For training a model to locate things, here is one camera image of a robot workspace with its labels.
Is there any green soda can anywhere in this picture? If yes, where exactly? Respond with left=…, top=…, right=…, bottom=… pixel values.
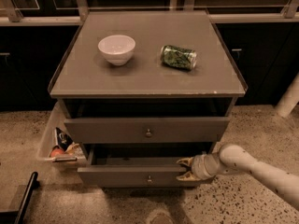
left=160, top=45, right=197, bottom=71

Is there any clear plastic bin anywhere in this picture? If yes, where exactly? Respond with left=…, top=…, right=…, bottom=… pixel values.
left=37, top=103, right=86, bottom=170

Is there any grey drawer cabinet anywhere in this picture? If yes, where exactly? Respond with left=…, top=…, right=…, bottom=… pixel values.
left=47, top=10, right=249, bottom=189

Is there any red apple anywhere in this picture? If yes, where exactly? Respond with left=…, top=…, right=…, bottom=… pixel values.
left=50, top=148, right=64, bottom=158

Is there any black bar object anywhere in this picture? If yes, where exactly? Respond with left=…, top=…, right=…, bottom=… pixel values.
left=0, top=172, right=39, bottom=224

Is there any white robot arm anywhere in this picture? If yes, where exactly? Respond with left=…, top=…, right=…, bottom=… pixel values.
left=177, top=144, right=299, bottom=210

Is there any white pole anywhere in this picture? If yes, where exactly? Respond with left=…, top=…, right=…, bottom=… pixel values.
left=275, top=73, right=299, bottom=118

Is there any grey top drawer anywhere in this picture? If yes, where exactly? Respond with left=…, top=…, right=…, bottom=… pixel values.
left=64, top=117, right=229, bottom=144

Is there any grey drawer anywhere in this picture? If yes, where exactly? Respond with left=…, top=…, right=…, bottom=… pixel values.
left=78, top=142, right=213, bottom=188
left=64, top=117, right=229, bottom=144

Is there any metal window frame rail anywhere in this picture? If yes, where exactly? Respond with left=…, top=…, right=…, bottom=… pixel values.
left=0, top=0, right=299, bottom=25

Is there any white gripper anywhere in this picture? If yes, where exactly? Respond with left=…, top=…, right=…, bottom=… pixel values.
left=177, top=153, right=221, bottom=182

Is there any white ceramic bowl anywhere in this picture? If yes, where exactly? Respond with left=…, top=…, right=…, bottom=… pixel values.
left=98, top=35, right=135, bottom=66

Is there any dark snack bag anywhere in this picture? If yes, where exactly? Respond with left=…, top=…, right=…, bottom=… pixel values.
left=55, top=127, right=73, bottom=151

